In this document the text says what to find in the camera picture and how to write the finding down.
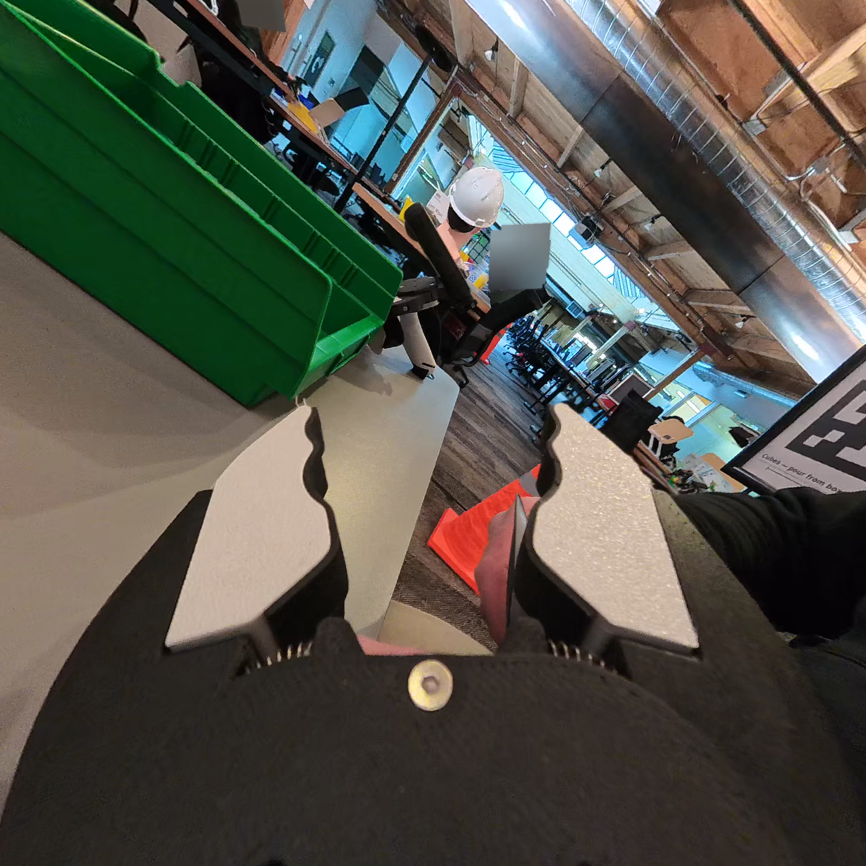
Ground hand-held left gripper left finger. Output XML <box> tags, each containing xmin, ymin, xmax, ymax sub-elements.
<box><xmin>164</xmin><ymin>406</ymin><xmax>349</xmax><ymax>654</ymax></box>

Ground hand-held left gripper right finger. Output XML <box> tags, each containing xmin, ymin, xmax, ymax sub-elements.
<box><xmin>516</xmin><ymin>403</ymin><xmax>700</xmax><ymax>656</ymax></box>

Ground green plastic bin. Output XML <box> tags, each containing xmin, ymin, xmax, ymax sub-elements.
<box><xmin>0</xmin><ymin>0</ymin><xmax>404</xmax><ymax>408</ymax></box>

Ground person's right forearm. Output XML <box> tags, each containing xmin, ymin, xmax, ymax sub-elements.
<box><xmin>666</xmin><ymin>486</ymin><xmax>866</xmax><ymax>640</ymax></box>

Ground person's right hand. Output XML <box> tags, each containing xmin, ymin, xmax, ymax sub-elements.
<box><xmin>474</xmin><ymin>499</ymin><xmax>520</xmax><ymax>645</ymax></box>

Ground orange plastic bin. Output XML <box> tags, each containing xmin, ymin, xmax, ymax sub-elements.
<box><xmin>428</xmin><ymin>463</ymin><xmax>542</xmax><ymax>596</ymax></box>

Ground row of office desks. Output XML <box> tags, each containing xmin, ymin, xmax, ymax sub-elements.
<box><xmin>504</xmin><ymin>304</ymin><xmax>677</xmax><ymax>434</ymax></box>

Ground long wooden top desk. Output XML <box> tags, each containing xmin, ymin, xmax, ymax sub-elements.
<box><xmin>145</xmin><ymin>0</ymin><xmax>491</xmax><ymax>312</ymax></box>

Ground white hard hat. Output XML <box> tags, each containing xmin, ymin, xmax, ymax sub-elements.
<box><xmin>448</xmin><ymin>166</ymin><xmax>506</xmax><ymax>228</ymax></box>

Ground black framed tag sign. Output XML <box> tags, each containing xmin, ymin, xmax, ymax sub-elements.
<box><xmin>723</xmin><ymin>344</ymin><xmax>866</xmax><ymax>496</ymax></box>

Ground metal ventilation duct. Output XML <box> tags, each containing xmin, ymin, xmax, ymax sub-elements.
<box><xmin>463</xmin><ymin>0</ymin><xmax>866</xmax><ymax>396</ymax></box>

